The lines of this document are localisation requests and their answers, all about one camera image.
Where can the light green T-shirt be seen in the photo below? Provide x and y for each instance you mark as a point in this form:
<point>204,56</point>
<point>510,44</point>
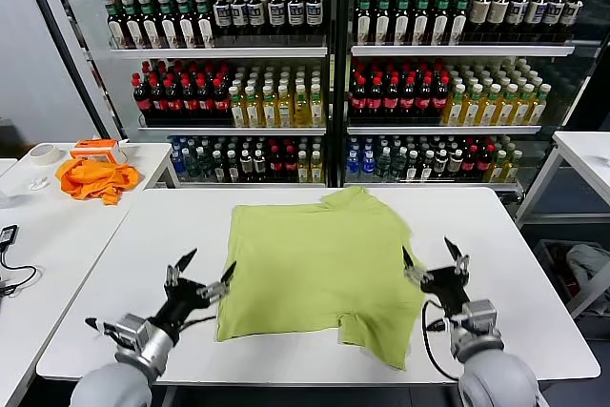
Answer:
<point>310,259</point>

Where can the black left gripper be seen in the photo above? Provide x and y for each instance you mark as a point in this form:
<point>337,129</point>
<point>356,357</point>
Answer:
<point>183,302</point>

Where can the beige masking tape roll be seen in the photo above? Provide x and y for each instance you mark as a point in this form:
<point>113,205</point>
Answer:
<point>34,158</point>

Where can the white shelf board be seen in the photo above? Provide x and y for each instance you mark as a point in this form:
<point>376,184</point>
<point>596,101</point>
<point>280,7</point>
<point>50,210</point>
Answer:
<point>214,53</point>
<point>229,131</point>
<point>457,50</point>
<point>443,129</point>

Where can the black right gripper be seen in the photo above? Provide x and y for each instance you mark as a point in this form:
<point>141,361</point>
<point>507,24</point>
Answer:
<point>448,288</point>

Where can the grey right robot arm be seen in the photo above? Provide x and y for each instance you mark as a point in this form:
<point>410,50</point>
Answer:
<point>495,378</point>

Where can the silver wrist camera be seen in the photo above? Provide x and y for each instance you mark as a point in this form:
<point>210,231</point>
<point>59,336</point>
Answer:
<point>476,314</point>
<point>128,331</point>

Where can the white side table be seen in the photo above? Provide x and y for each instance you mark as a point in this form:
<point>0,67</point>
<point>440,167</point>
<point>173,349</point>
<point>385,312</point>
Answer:
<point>57,245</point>
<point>586,154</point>
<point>152,159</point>

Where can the small white crumpled object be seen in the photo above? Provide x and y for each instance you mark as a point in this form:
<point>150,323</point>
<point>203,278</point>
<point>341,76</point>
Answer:
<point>39,182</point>

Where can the yellow juice bottle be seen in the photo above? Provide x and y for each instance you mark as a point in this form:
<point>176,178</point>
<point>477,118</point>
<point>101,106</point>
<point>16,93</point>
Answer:
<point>522,109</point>
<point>317,111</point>
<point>472,109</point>
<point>252,111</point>
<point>537,109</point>
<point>488,109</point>
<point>498,168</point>
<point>285,111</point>
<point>269,111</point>
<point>505,109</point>
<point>301,111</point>
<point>303,168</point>
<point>316,168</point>
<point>455,109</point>
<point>513,168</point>
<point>237,111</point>

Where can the dark bottle blue label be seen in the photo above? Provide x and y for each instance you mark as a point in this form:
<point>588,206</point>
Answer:
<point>221,14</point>
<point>572,14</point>
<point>295,14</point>
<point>257,14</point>
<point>536,14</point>
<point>313,14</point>
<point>238,14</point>
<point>517,14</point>
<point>276,14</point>
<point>554,14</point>

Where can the crumpled orange cloth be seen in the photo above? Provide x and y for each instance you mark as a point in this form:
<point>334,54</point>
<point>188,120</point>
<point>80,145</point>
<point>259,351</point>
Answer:
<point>95,180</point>

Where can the orange and white box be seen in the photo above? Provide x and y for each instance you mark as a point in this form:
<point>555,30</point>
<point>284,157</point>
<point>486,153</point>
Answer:
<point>93,150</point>

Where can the green-tinted water bottle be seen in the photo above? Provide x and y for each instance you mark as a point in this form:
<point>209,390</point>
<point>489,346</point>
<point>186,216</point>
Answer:
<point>203,166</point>
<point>189,165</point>
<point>384,165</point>
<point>399,165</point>

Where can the dark bottle beige label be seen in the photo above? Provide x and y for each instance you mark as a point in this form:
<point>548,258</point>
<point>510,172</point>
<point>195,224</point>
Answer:
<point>259,166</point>
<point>498,14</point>
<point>246,166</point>
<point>456,165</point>
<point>480,14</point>
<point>441,165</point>

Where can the grey crumpled cloth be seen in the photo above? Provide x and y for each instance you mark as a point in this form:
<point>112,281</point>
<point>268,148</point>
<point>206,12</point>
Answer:
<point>588,259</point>

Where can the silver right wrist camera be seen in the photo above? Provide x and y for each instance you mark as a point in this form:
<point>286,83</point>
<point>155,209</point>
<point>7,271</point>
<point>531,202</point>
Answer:
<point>476,314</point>

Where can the grey plastic crate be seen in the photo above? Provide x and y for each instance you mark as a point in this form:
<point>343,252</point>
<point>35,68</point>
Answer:
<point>548,254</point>

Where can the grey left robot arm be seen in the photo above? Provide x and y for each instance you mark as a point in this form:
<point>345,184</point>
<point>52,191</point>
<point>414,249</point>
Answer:
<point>114,388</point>

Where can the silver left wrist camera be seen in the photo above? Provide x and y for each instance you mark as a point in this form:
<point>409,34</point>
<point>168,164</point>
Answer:
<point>128,331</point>

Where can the blue water bottle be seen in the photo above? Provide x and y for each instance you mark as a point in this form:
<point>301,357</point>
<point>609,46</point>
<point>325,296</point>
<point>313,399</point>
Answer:
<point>176,164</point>
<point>368,164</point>
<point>353,164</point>

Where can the small black device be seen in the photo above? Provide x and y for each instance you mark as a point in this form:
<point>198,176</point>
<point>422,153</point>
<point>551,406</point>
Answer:
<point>8,235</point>

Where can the black shelf post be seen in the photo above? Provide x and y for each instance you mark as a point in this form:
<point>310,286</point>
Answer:
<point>339,68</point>

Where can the dark bottle white cap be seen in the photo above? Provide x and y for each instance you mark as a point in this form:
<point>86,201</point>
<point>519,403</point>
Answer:
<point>427,166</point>
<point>218,168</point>
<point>412,166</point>
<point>232,168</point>

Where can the green-cap dark bottle white label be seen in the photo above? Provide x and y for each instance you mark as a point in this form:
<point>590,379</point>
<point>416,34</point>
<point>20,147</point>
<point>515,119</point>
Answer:
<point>364,21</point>
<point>204,26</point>
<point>131,26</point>
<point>185,26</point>
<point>114,26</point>
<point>422,21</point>
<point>148,26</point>
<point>403,21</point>
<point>383,21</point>
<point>167,26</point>
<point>460,21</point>
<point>442,21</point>

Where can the red-cap cola bottle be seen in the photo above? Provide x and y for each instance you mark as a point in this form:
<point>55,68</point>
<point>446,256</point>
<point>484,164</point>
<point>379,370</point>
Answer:
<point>291,166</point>
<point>440,102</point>
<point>140,102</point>
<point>190,102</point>
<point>157,102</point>
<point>277,166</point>
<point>424,102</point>
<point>471,165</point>
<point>391,102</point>
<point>173,102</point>
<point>358,102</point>
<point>222,102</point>
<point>206,102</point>
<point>408,102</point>
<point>375,102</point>
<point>485,165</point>

